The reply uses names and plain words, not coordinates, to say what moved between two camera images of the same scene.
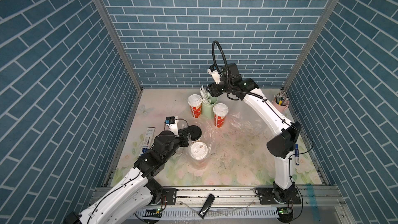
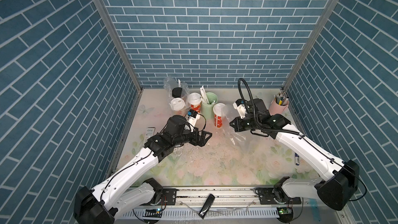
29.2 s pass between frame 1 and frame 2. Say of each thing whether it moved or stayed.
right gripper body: moved
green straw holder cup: stayed
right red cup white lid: stayed
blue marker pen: stayed
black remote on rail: stayed
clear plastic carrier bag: moved
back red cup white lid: stayed
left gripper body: moved
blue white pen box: stayed
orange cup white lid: moved
